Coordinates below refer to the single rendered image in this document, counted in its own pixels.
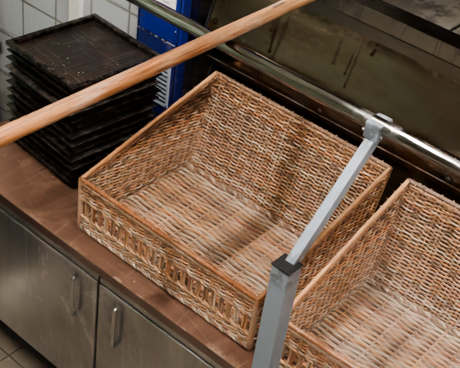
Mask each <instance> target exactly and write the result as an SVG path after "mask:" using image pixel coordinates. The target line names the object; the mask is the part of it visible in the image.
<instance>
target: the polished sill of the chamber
mask: <svg viewBox="0 0 460 368"><path fill-rule="evenodd" d="M316 1H319V2H320V3H323V4H325V5H327V6H329V7H331V8H334V9H336V10H338V11H340V12H342V13H345V14H346V15H349V16H351V17H352V18H355V19H357V20H360V21H361V22H363V23H366V24H368V25H370V26H372V27H374V28H377V29H379V30H381V31H383V32H385V33H387V34H390V35H391V36H393V37H396V38H398V39H400V40H402V41H404V42H406V43H409V44H411V45H413V46H415V47H417V48H420V49H422V50H424V51H426V52H428V53H431V54H432V55H435V56H437V57H438V58H441V59H443V60H445V61H447V62H449V63H451V64H454V65H456V66H458V67H460V35H459V34H456V33H454V32H452V31H449V30H447V29H446V28H443V27H441V26H438V25H436V24H434V23H432V22H429V21H427V20H425V19H423V18H420V17H418V16H417V15H414V14H412V13H410V12H407V11H405V10H403V9H400V8H398V7H396V6H394V5H392V4H389V3H387V2H385V1H383V0H316Z"/></svg>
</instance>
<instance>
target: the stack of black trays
mask: <svg viewBox="0 0 460 368"><path fill-rule="evenodd" d="M6 45H7V46H8V47H9V48H7V50H8V51H9V52H11V55H7V56H6V58H8V59H9V60H11V62H12V63H10V64H7V65H5V66H6V67H7V68H8V69H9V70H10V71H11V72H9V74H10V75H11V76H13V78H10V79H8V80H6V81H7V82H8V83H9V84H10V85H11V86H10V87H7V88H6V89H7V90H8V91H10V92H11V93H12V94H10V95H7V96H8V97H9V98H10V99H11V100H13V101H12V102H10V103H7V106H8V107H10V108H11V109H10V110H7V112H8V113H9V114H10V115H11V116H12V118H10V119H9V121H10V122H12V121H14V120H17V119H18V118H21V117H23V116H25V115H27V114H30V113H32V112H34V111H36V110H39V109H41V108H43V107H46V106H47V105H49V104H52V103H54V102H56V101H59V100H61V99H63V98H65V97H67V96H70V95H72V94H74V93H76V92H78V91H81V90H83V89H85V88H88V87H90V86H92V85H95V84H97V83H99V82H101V81H103V80H106V79H107V78H110V77H112V76H114V75H117V74H119V73H121V72H124V71H126V70H127V69H130V68H132V67H134V66H136V65H139V64H141V63H143V62H146V61H148V60H150V59H151V58H155V57H156V56H158V55H160V54H159V53H157V52H156V51H154V50H152V49H151V48H149V47H148V46H147V45H144V44H143V43H141V42H140V41H139V40H137V39H135V38H133V37H132V36H131V35H129V34H127V33H126V32H125V31H122V30H121V29H119V28H118V27H117V26H114V25H113V24H111V23H110V22H109V21H107V20H105V19H104V18H102V17H101V16H99V15H97V14H96V13H93V14H91V15H87V16H84V17H81V18H78V19H74V20H70V21H67V22H65V23H61V24H58V25H55V26H51V27H48V28H44V29H42V30H38V31H35V32H31V33H29V34H25V35H22V36H19V37H15V38H12V39H8V40H6ZM161 75H163V74H162V73H159V74H157V75H155V76H153V77H150V78H148V79H146V80H144V81H142V82H140V83H137V84H136V85H133V86H131V87H130V88H127V89H125V90H123V91H121V92H119V93H116V94H114V95H112V96H110V97H108V98H106V99H103V100H101V101H99V102H97V103H95V104H92V105H91V106H89V107H86V108H85V109H82V110H80V111H78V112H76V113H74V114H72V115H69V116H67V117H65V118H63V119H61V120H58V121H56V122H55V123H52V124H50V125H48V126H46V127H44V128H42V129H40V130H38V131H35V132H33V133H31V134H29V135H27V136H24V137H22V138H20V139H18V140H16V142H17V143H18V144H20V145H21V146H22V147H24V148H25V149H26V150H27V151H28V152H29V153H30V154H32V155H33V156H34V157H35V158H37V159H38V160H39V161H41V162H42V163H43V164H44V165H45V166H46V167H47V168H48V169H50V170H51V171H52V172H54V173H55V174H56V175H57V176H59V177H60V178H61V179H62V180H63V181H64V182H65V183H67V184H68V185H69V186H70V187H73V186H75V185H78V179H79V177H81V175H83V174H85V173H86V172H87V171H88V170H89V169H90V168H91V167H93V166H95V165H96V164H97V163H98V161H101V160H102V159H103V158H105V157H106V156H107V154H108V155H109V154H110V153H111V152H112V151H114V150H115V148H118V147H119V146H120V145H122V144H123V143H124V141H126V140H128V139H129V138H130V137H131V136H132V134H133V135H135V134H136V133H137V132H138V131H139V130H140V129H142V128H143V127H145V126H146V125H147V123H148V122H151V121H152V120H153V119H155V118H154V116H155V115H157V114H158V113H157V112H155V111H154V110H152V109H153V108H156V107H157V106H158V105H156V104H154V103H153V100H154V99H158V98H159V97H158V96H157V95H156V93H158V92H160V91H161V90H160V89H159V88H157V87H156V86H155V85H157V84H159V83H161V82H160V81H158V80H157V79H156V78H157V77H159V76H161Z"/></svg>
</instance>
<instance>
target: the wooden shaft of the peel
mask: <svg viewBox="0 0 460 368"><path fill-rule="evenodd" d="M313 1H315V0H282V1H279V2H277V3H275V4H272V5H270V6H268V7H265V8H263V9H261V10H259V11H257V12H254V13H252V14H250V15H248V16H246V17H243V18H241V19H239V20H236V21H234V22H233V23H230V24H228V25H226V26H223V27H221V28H219V29H217V30H214V31H212V32H210V33H208V34H205V35H204V36H201V37H199V38H197V39H194V40H192V41H190V42H187V43H185V44H184V45H181V46H179V47H176V48H175V49H172V50H170V51H168V52H166V53H163V54H161V55H158V56H156V57H155V58H151V59H150V60H148V61H146V62H143V63H141V64H139V65H136V66H134V67H132V68H130V69H127V70H126V71H124V72H121V73H119V74H117V75H114V76H112V77H110V78H107V79H106V80H103V81H101V82H99V83H97V84H95V85H92V86H90V87H88V88H85V89H83V90H81V91H78V92H76V93H74V94H72V95H70V96H67V97H65V98H63V99H61V100H59V101H56V102H54V103H52V104H49V105H47V106H46V107H43V108H41V109H39V110H36V111H34V112H32V113H30V114H27V115H25V116H23V117H21V118H18V119H17V120H14V121H12V122H10V123H7V124H5V125H3V126H0V147H4V146H5V145H8V144H9V143H11V142H14V141H16V140H18V139H20V138H22V137H24V136H27V135H29V134H31V133H33V132H35V131H38V130H40V129H42V128H44V127H46V126H48V125H50V124H52V123H55V122H56V121H58V120H61V119H63V118H65V117H67V116H69V115H72V114H74V113H76V112H78V111H80V110H82V109H85V108H86V107H89V106H91V105H92V104H95V103H97V102H99V101H101V100H103V99H106V98H108V97H110V96H112V95H114V94H116V93H119V92H121V91H123V90H125V89H127V88H130V87H131V86H133V85H136V84H137V83H140V82H142V81H144V80H146V79H148V78H150V77H153V76H155V75H157V74H159V73H161V72H164V71H166V70H167V69H170V68H172V67H173V66H176V65H178V64H181V63H182V62H184V61H187V60H189V59H191V58H193V57H195V56H198V55H200V54H202V53H204V52H206V51H208V50H211V49H213V48H214V47H217V46H219V45H222V44H223V43H225V42H228V41H229V40H232V39H234V38H236V37H238V36H240V35H242V34H245V33H247V32H249V31H251V30H253V29H255V28H258V27H259V26H262V25H264V24H266V23H268V22H270V21H272V20H274V19H277V18H279V17H281V16H283V15H285V14H287V13H289V12H292V11H294V10H295V9H298V8H300V7H303V6H304V5H306V4H309V3H311V2H313Z"/></svg>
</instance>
